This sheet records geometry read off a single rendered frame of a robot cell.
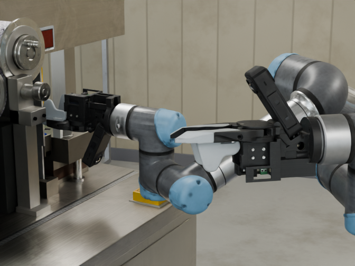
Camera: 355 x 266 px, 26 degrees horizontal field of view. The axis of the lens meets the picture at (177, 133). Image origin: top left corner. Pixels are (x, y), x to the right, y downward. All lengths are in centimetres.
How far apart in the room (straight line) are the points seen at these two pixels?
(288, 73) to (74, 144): 53
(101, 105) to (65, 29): 74
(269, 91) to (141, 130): 52
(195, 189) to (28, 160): 41
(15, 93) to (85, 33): 82
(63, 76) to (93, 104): 99
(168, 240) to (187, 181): 38
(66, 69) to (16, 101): 100
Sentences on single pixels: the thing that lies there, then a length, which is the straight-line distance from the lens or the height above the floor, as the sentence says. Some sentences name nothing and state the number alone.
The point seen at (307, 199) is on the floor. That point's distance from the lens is 435.
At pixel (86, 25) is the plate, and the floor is 120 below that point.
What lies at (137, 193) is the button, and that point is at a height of 92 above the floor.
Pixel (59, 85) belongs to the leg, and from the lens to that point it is 267.
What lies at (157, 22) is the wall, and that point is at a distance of 468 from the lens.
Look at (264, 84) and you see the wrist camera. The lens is 111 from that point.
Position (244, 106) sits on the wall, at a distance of 464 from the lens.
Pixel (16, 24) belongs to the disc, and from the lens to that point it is 168.
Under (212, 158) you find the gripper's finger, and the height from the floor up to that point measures 121.
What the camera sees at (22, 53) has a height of 125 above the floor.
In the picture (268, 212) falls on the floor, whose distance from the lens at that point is 414.
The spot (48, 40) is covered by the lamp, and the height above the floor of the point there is 118.
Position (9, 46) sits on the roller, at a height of 127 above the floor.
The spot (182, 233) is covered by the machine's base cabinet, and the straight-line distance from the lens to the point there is 189.
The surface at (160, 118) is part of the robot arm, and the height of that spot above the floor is 114.
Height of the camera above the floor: 155
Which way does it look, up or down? 16 degrees down
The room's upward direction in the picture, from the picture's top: straight up
